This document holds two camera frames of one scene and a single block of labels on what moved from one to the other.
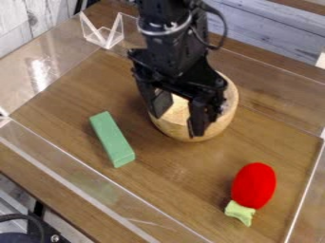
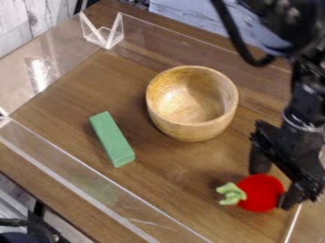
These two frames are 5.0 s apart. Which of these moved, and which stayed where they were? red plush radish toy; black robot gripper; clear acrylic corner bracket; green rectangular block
Moved: red plush radish toy; black robot gripper
Stayed: clear acrylic corner bracket; green rectangular block
